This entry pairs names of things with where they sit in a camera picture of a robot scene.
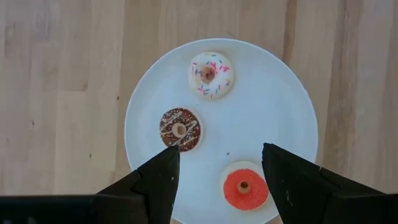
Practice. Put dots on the small chocolate donut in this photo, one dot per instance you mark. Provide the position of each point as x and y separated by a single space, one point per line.
169 137

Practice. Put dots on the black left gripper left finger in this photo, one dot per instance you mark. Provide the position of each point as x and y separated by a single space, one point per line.
149 193

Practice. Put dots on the small white sprinkled donut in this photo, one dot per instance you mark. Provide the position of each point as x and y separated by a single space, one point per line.
222 84

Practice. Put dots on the white round plate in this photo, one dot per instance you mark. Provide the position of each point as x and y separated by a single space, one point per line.
264 109

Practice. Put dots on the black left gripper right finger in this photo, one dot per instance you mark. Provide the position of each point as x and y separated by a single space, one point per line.
298 189

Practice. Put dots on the small red donut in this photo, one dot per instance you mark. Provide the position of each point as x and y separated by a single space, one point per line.
231 189

